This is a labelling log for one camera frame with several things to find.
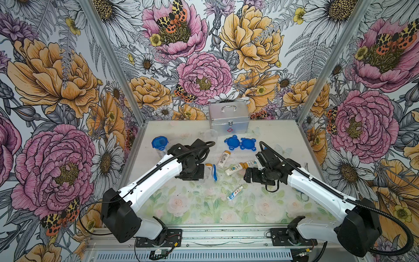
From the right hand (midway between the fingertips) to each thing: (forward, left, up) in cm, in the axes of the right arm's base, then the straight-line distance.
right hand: (253, 182), depth 80 cm
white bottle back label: (+20, +13, -8) cm, 25 cm away
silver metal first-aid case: (+41, +8, +5) cm, 42 cm away
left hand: (-1, +28, +5) cm, 29 cm away
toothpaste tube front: (-2, +10, -10) cm, 14 cm away
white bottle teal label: (+12, +7, -8) cm, 16 cm away
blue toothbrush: (+11, +19, -9) cm, 23 cm away
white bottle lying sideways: (+15, -3, -8) cm, 18 cm away
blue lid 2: (+32, -4, -10) cm, 34 cm away
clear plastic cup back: (+38, +20, -7) cm, 44 cm away
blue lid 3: (+25, +49, +2) cm, 55 cm away
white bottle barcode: (0, +21, +14) cm, 25 cm away
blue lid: (+34, +6, -11) cm, 36 cm away
